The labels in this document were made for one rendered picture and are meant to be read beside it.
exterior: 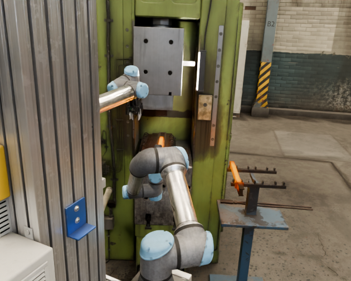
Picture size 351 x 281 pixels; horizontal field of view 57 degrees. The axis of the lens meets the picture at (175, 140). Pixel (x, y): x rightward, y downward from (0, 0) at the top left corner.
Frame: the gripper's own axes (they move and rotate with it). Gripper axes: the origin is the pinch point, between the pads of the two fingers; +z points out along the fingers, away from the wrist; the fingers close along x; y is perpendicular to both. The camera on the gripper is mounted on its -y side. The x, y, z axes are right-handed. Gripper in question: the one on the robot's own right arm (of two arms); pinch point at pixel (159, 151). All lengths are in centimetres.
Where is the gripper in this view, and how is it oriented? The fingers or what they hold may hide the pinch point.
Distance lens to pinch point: 203.1
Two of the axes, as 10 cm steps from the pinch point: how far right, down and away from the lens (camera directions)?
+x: 10.0, 0.3, 0.0
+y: -0.3, 9.6, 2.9
